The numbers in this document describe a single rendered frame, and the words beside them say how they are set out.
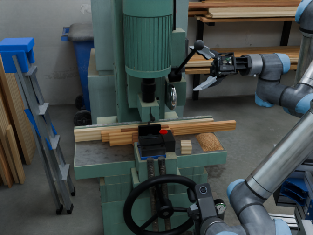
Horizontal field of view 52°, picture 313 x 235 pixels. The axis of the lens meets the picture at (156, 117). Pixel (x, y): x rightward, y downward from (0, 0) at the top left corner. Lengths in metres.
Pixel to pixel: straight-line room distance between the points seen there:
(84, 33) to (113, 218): 1.89
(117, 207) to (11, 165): 1.42
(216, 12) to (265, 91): 2.02
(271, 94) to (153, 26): 0.48
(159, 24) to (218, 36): 2.65
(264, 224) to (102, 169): 0.65
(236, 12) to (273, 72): 2.05
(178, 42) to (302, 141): 0.76
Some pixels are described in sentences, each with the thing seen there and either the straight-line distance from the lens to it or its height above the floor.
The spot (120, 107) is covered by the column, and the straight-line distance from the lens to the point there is 1.51.
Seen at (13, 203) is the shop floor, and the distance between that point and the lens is 2.58.
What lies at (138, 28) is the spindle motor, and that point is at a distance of 1.14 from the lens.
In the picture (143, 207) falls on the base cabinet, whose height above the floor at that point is 0.66.
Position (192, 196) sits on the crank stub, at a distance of 1.09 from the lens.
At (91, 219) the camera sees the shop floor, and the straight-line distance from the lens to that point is 2.31.
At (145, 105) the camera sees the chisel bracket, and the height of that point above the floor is 1.07.
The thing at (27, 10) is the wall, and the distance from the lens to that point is 3.59.
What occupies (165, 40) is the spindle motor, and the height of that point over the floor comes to 1.33.
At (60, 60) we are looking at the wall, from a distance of 3.67.
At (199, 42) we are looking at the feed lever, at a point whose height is 1.35.
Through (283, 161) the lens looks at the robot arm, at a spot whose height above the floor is 1.15.
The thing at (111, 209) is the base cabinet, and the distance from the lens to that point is 1.38.
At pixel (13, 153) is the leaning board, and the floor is 0.29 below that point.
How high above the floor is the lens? 1.62
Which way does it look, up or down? 28 degrees down
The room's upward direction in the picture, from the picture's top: straight up
